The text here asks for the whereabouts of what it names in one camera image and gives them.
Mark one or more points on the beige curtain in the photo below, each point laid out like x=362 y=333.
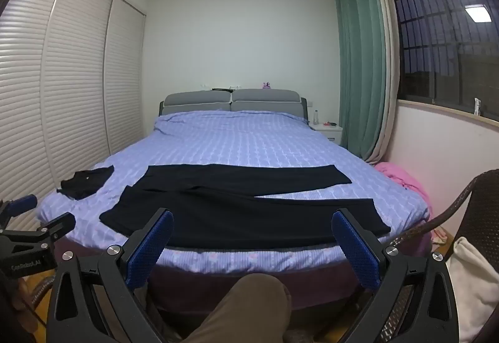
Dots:
x=390 y=54

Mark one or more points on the white louvered wardrobe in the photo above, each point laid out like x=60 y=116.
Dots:
x=70 y=85

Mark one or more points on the small red item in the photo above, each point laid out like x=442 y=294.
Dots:
x=330 y=123

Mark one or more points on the grey headboard cushion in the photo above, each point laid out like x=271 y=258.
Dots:
x=197 y=100
x=265 y=98

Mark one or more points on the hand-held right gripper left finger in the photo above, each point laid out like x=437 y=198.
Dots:
x=150 y=249

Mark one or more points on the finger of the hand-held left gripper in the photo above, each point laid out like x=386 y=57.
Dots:
x=58 y=224
x=23 y=203

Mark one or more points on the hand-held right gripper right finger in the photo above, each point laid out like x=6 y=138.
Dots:
x=354 y=249

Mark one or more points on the brown wicker chair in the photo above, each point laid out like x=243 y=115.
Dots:
x=475 y=210

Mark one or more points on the small purple toy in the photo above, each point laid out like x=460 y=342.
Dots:
x=266 y=85

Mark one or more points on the clear plastic bottle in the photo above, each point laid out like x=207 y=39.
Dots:
x=315 y=117

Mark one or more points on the white nightstand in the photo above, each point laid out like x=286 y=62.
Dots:
x=329 y=134

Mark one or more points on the barred window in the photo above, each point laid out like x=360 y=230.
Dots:
x=440 y=42

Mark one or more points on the pink blanket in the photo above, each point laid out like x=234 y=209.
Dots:
x=405 y=181

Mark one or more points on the bed with purple floral sheet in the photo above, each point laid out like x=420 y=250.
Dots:
x=241 y=140

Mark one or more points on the black pants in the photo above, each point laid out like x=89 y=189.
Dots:
x=234 y=210

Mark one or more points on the white item on windowsill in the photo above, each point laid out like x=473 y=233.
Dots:
x=477 y=107

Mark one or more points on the small black folded garment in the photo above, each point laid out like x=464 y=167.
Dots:
x=85 y=181

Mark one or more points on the person's leg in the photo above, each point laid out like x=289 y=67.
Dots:
x=241 y=308

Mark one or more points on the white cloth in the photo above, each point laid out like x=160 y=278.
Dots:
x=473 y=276

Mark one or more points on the green curtain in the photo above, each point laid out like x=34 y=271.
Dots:
x=358 y=66

